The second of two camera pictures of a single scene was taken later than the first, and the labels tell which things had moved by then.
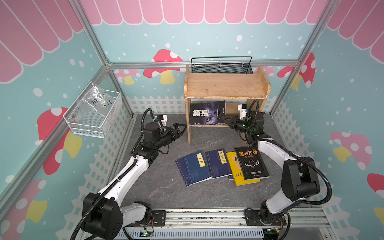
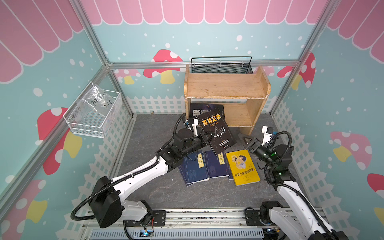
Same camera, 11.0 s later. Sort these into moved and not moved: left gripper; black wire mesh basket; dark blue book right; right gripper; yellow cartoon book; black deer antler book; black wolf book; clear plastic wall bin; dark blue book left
Moved: black deer antler book; left gripper; right gripper
Not moved: black wire mesh basket; black wolf book; dark blue book left; yellow cartoon book; dark blue book right; clear plastic wall bin
